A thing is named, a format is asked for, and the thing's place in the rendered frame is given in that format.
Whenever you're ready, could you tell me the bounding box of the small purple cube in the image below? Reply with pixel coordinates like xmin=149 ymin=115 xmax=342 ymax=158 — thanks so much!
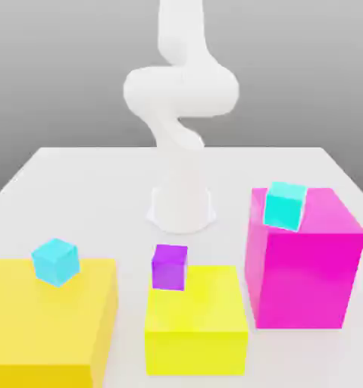
xmin=151 ymin=243 xmax=189 ymax=293

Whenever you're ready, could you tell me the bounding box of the small turquoise cube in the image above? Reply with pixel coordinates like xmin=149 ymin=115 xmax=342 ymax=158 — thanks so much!
xmin=263 ymin=180 xmax=308 ymax=233

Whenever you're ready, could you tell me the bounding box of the small sky blue cube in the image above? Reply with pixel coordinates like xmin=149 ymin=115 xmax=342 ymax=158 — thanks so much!
xmin=30 ymin=237 xmax=81 ymax=288

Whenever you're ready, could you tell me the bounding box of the large lemon yellow box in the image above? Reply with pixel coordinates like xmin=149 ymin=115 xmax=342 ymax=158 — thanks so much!
xmin=143 ymin=264 xmax=249 ymax=377

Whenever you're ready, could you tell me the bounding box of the large magenta box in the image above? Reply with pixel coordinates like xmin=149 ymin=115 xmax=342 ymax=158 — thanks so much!
xmin=244 ymin=186 xmax=363 ymax=330

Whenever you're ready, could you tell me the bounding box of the large golden yellow box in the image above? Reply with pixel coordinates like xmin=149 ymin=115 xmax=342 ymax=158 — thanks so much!
xmin=0 ymin=258 xmax=119 ymax=388

